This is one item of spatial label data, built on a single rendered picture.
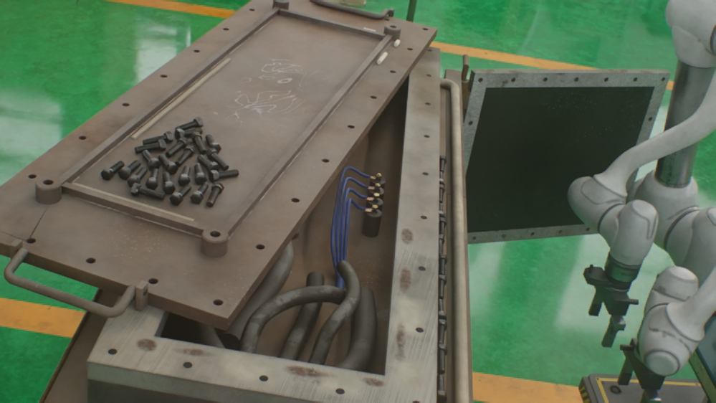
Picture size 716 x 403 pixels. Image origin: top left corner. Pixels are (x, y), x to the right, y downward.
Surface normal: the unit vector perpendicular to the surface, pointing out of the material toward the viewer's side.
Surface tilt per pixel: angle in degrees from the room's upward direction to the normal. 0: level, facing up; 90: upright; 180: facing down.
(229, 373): 0
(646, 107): 90
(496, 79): 90
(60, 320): 0
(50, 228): 0
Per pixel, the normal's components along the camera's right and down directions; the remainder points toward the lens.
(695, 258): -0.77, 0.20
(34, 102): 0.14, -0.85
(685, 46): -0.84, 0.42
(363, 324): -0.17, -0.85
